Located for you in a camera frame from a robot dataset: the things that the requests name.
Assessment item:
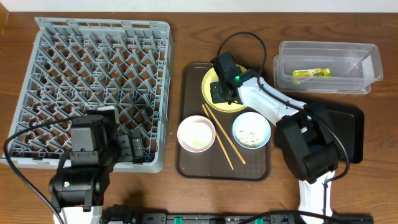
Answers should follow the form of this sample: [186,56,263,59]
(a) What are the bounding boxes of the rice and nut scraps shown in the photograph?
[236,129,264,148]

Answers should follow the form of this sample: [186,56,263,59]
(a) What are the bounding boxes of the black tray bin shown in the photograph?
[274,98,365,164]

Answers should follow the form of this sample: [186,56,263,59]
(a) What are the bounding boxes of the wooden chopstick left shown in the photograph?
[201,105,234,170]

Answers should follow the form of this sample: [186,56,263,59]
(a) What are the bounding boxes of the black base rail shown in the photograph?
[99,205,374,224]

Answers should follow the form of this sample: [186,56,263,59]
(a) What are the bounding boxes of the white cup in pink bowl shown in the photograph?
[184,123,213,149]

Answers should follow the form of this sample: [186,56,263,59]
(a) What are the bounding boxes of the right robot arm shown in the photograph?
[210,52,348,223]

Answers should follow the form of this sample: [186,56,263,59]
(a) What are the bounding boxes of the dark brown serving tray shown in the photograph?
[176,62,272,182]

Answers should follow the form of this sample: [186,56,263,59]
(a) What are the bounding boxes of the green snack wrapper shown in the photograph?
[292,68,333,83]

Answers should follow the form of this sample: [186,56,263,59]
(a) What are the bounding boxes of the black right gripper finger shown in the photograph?
[222,84,238,105]
[210,82,224,103]

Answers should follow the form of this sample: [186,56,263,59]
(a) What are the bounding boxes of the wooden chopstick right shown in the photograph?
[203,104,246,164]

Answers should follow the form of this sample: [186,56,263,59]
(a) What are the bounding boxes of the clear plastic bin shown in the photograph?
[274,41,383,94]

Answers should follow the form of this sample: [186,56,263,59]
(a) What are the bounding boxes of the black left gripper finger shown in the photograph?
[117,135,133,162]
[130,129,144,159]

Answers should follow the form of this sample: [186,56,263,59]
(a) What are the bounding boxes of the yellow plate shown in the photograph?
[201,68,246,113]

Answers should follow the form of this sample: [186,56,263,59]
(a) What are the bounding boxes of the grey dishwasher rack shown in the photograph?
[8,17,174,173]

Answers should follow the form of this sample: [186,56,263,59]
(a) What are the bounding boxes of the light blue bowl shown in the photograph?
[232,112,271,149]

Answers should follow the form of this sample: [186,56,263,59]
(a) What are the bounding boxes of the pink bowl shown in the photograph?
[177,115,216,153]

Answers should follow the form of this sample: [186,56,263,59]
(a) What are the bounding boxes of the wooden chopstick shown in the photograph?
[201,105,234,170]
[203,104,246,164]

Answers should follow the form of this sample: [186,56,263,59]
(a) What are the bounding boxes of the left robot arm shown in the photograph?
[49,106,144,223]

